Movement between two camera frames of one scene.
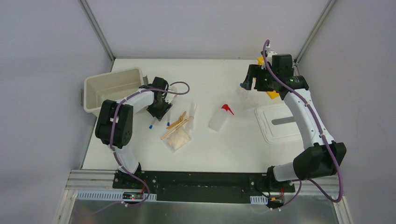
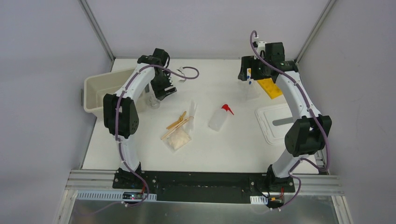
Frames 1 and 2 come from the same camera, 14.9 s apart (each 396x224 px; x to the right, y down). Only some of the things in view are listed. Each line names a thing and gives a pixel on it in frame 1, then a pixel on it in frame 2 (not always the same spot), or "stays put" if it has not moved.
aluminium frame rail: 92,180 stays put
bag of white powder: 179,137 stays put
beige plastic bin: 114,86 stays put
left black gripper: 159,110 -> 166,91
